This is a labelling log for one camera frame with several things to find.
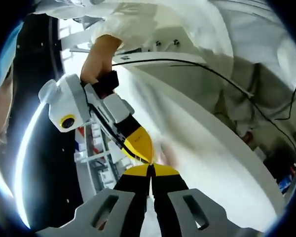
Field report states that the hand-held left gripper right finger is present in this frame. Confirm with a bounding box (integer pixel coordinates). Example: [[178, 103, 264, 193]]
[[151, 164, 247, 237]]

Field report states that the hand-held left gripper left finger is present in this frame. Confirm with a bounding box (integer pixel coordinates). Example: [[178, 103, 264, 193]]
[[71, 164, 151, 237]]

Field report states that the blue plastic bag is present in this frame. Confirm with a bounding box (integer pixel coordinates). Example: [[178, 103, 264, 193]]
[[278, 172, 296, 195]]

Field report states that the person's right hand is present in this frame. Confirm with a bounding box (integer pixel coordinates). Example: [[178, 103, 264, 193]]
[[80, 34, 124, 84]]

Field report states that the grey shelving unit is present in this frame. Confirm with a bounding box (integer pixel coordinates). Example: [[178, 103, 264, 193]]
[[74, 108, 139, 198]]

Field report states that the row of white storage bins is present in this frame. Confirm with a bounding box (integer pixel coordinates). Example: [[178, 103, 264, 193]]
[[91, 123, 136, 191]]

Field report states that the red and blue banner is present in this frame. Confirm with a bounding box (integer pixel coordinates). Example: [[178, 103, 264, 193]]
[[75, 127, 87, 152]]

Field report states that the person's head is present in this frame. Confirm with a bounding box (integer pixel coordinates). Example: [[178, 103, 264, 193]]
[[0, 71, 14, 151]]

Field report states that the blue hair cap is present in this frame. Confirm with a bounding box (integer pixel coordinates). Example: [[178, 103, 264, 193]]
[[0, 21, 25, 102]]

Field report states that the person's white coat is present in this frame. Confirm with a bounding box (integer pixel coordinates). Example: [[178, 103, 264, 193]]
[[207, 0, 296, 129]]

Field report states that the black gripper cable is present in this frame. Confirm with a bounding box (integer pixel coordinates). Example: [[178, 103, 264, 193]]
[[111, 58, 296, 173]]

